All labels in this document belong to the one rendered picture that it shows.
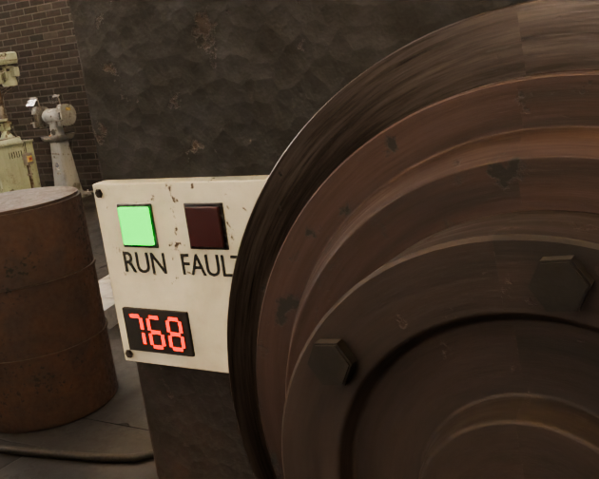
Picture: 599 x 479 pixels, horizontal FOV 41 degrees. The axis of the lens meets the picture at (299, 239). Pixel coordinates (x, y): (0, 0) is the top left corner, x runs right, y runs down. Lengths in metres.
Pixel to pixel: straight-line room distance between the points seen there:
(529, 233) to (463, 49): 0.12
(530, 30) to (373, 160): 0.10
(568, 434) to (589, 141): 0.13
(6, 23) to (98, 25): 9.31
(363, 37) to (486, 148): 0.24
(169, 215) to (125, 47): 0.16
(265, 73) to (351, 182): 0.24
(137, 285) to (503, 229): 0.49
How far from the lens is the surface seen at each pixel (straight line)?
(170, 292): 0.76
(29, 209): 3.19
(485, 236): 0.36
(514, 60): 0.43
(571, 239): 0.35
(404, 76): 0.45
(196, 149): 0.73
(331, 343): 0.40
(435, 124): 0.42
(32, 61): 9.84
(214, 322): 0.74
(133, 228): 0.76
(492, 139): 0.41
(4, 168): 8.57
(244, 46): 0.68
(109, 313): 4.45
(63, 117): 9.02
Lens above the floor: 1.34
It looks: 14 degrees down
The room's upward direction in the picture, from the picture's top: 7 degrees counter-clockwise
